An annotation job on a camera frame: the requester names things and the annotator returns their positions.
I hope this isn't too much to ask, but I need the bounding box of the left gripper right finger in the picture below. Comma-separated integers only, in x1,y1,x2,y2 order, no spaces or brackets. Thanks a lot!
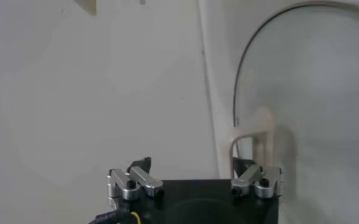
230,156,283,199

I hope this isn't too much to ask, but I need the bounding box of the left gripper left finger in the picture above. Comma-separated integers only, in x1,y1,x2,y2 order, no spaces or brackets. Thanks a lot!
107,156,165,201

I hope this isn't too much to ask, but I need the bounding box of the glass lid with beige handle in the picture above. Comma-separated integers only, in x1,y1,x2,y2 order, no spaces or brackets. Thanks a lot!
227,0,359,224

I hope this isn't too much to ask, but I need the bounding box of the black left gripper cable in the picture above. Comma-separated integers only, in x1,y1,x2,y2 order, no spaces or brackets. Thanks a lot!
87,206,143,224

